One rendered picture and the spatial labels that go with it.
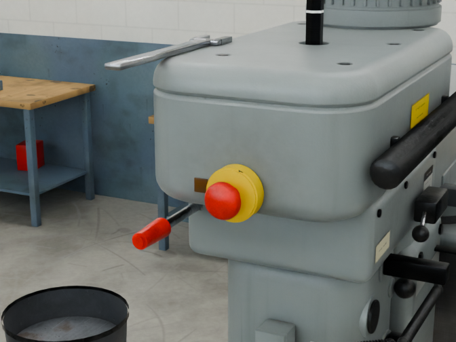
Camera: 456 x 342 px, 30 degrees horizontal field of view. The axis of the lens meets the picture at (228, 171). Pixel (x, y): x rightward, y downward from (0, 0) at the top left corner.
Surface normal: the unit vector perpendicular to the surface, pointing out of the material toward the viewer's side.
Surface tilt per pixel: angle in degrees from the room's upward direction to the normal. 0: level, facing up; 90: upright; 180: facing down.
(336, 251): 90
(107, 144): 90
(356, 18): 90
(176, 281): 0
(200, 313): 0
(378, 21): 90
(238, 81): 63
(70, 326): 0
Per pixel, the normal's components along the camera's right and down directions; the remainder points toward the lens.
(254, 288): -0.43, 0.25
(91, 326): 0.00, -0.96
